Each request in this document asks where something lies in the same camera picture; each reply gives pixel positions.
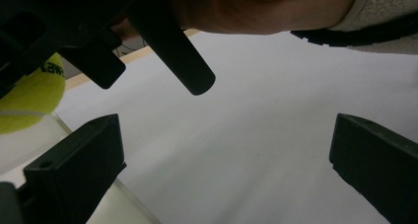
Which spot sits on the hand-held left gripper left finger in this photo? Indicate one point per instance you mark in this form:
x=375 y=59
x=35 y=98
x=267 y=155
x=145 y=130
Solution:
x=75 y=164

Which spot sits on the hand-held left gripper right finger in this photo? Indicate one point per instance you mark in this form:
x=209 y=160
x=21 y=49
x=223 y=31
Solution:
x=378 y=164

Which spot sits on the yellow tennis ball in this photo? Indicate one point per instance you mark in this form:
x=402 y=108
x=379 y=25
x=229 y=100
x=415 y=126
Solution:
x=33 y=95

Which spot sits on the white plastic basket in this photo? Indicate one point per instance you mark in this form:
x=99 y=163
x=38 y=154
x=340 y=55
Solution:
x=26 y=148

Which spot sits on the white table mat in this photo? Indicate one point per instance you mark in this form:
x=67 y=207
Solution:
x=246 y=135

